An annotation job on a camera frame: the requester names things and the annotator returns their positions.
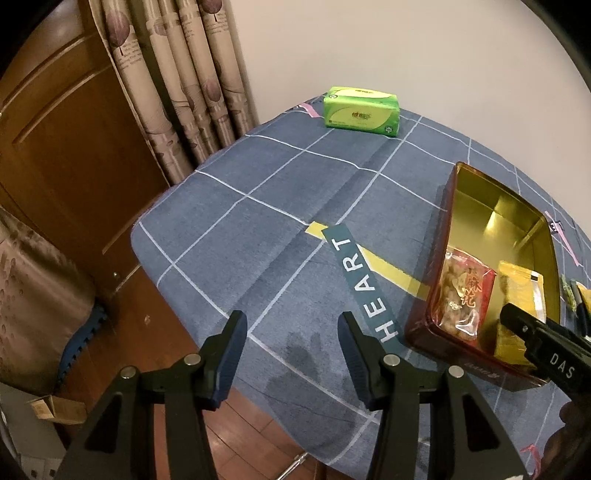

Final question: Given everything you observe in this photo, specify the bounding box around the brown wooden door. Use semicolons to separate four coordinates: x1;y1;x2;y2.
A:
0;0;204;305

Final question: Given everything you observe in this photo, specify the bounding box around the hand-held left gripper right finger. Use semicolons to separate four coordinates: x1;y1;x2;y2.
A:
337;311;527;480

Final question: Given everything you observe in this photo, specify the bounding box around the white plastic box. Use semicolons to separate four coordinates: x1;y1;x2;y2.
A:
0;383;65;480

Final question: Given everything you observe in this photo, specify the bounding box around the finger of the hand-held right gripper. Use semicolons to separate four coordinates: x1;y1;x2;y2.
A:
500;302;551;349

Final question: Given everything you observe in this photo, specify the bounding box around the blue foam mat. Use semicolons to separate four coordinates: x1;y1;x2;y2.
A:
58;302;109;384

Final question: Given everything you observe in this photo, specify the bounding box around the large yellow white-striped packet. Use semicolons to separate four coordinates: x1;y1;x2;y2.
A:
493;261;548;367

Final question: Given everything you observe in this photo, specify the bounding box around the green tissue pack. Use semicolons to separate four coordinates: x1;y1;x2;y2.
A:
323;86;402;138

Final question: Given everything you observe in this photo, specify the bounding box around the clear fried twist snack packet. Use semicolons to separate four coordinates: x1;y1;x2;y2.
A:
434;247;497;344

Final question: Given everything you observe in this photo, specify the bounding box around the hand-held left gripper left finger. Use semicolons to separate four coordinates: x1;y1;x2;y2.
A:
55;310;248;480

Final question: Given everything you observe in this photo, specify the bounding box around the dark red tin box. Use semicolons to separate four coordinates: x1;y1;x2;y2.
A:
405;161;565;393

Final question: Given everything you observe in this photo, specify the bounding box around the beige patterned curtain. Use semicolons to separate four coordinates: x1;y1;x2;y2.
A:
88;0;259;185

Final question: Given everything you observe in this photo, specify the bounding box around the small cardboard box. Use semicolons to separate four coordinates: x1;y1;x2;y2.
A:
25;394;88;424

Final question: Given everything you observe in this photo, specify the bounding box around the blue checked tablecloth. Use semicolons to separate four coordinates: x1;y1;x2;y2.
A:
130;95;591;480

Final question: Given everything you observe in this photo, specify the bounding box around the brown patterned cloth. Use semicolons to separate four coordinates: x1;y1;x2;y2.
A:
0;205;98;384

